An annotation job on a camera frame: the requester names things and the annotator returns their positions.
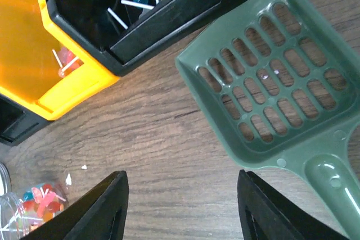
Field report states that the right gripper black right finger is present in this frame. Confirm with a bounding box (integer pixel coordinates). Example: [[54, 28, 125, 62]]
[[237, 170, 346, 239]]

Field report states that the green plastic scoop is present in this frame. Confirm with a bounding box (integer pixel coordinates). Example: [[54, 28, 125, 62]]
[[175, 0, 359, 239]]

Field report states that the black candy bin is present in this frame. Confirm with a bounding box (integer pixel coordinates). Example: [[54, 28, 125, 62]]
[[1, 94, 52, 147], [38, 0, 247, 76]]

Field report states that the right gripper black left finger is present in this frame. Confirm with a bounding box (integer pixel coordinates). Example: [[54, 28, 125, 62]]
[[23, 171, 129, 240]]

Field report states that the orange candy bin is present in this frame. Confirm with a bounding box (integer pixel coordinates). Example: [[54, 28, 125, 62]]
[[1, 0, 119, 121]]

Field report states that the clear plastic cup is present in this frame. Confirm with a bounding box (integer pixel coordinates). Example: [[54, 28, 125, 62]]
[[1, 164, 68, 239]]

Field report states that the small white crumb on table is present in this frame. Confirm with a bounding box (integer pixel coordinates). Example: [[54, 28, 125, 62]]
[[65, 173, 72, 186]]

